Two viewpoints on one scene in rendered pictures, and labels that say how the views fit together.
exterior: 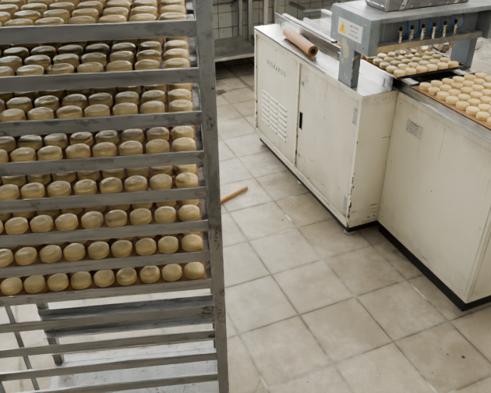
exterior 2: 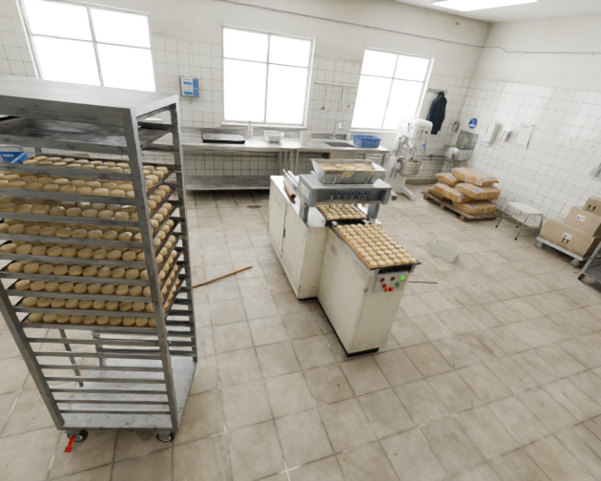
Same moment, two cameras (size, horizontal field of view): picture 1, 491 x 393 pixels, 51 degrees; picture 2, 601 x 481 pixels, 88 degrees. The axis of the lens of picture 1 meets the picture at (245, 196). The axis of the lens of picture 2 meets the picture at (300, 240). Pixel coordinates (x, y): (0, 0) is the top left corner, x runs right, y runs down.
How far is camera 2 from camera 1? 0.54 m
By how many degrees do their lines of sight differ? 4
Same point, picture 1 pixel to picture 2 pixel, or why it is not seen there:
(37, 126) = (55, 240)
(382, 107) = (319, 235)
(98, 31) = (87, 198)
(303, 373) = (243, 382)
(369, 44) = (311, 200)
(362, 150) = (306, 257)
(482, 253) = (356, 326)
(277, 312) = (242, 344)
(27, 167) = (51, 259)
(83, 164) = (82, 261)
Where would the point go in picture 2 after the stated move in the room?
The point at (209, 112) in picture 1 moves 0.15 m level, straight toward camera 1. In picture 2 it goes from (146, 244) to (127, 267)
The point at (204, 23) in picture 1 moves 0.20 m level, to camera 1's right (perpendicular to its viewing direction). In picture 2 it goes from (139, 201) to (196, 209)
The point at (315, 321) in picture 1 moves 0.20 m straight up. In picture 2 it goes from (261, 352) to (262, 333)
